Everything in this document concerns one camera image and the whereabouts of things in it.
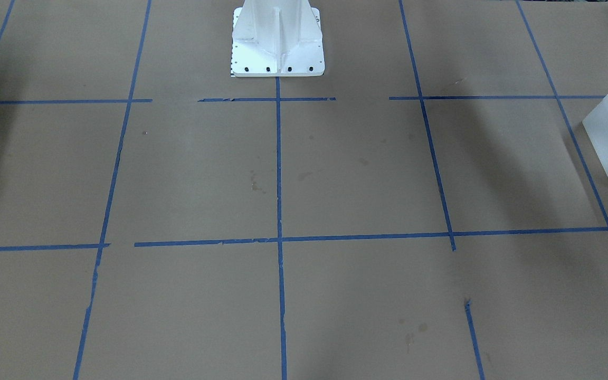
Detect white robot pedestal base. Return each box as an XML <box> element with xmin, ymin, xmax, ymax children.
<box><xmin>230</xmin><ymin>1</ymin><xmax>326</xmax><ymax>78</ymax></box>

